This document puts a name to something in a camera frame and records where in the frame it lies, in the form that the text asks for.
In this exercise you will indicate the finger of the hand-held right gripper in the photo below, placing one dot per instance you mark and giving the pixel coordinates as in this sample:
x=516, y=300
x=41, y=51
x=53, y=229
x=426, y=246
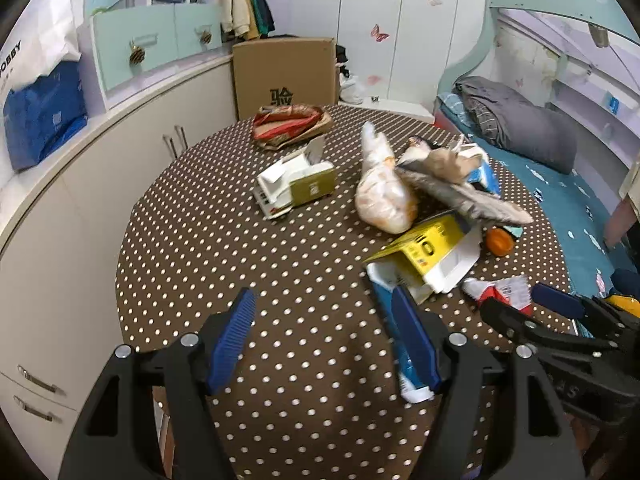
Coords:
x=510, y=322
x=557, y=300

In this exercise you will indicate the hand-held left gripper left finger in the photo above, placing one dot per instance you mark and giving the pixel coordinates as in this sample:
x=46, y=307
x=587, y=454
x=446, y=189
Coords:
x=232, y=340

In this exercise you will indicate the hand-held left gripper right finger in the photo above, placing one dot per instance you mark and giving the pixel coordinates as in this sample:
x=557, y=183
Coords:
x=415, y=345

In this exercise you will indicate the red and white tube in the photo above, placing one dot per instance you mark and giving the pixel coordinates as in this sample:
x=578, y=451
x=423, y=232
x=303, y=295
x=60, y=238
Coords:
x=500, y=290

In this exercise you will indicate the orange and white plastic bag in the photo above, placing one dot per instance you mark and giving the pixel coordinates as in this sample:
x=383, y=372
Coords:
x=382, y=195

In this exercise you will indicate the blue and white toothpaste tube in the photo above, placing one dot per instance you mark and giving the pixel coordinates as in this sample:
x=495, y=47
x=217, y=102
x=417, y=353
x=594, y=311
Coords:
x=387, y=300

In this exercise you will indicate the navy garment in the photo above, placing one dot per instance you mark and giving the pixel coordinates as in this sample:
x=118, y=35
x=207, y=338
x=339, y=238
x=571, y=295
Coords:
x=625, y=280

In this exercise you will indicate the orange fruit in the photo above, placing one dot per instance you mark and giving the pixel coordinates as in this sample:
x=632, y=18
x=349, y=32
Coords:
x=500, y=242

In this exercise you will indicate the teal quilted bedspread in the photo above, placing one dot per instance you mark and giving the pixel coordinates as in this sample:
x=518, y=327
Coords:
x=565, y=200

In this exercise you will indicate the person in beige shorts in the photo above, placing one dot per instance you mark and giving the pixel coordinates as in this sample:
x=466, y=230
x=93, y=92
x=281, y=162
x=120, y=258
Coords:
x=620, y=220

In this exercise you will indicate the yellow and white box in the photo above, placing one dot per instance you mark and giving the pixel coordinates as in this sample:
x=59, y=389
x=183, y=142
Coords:
x=430, y=240

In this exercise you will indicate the grey crumpled wrapper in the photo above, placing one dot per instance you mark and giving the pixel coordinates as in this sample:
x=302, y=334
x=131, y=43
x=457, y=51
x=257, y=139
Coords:
x=465, y=200

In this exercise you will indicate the blue and white carton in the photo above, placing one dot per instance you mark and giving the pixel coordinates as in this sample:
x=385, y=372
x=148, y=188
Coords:
x=487, y=175

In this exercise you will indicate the white and olive carton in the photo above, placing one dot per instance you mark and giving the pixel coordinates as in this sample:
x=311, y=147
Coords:
x=310, y=187

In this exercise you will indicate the grey plaid pillow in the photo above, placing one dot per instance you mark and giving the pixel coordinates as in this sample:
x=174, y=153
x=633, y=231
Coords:
x=482, y=117

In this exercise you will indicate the white cabinet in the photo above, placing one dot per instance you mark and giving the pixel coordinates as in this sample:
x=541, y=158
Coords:
x=100, y=170

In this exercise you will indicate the red and brown snack bag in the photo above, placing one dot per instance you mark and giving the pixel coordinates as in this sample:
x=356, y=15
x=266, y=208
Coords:
x=285, y=125

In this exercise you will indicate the brown cardboard box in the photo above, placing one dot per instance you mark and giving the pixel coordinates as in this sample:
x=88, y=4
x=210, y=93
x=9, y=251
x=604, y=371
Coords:
x=285, y=70

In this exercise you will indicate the white wardrobe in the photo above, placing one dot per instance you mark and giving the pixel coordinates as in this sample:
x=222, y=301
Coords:
x=410, y=50

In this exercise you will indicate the blue shopping bag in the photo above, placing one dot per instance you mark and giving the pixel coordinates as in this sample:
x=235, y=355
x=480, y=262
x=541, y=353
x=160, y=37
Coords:
x=45, y=115

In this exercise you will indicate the black cloth item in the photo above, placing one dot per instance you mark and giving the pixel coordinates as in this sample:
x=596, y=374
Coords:
x=342, y=55

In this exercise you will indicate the mint drawer unit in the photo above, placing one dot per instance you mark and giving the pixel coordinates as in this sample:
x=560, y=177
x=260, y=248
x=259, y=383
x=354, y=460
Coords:
x=145, y=40

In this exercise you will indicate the pink butterfly sticker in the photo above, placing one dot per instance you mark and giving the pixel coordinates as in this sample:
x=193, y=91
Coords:
x=379, y=33

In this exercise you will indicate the green hanging garment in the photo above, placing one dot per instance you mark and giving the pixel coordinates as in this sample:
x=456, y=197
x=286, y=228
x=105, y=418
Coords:
x=260, y=5

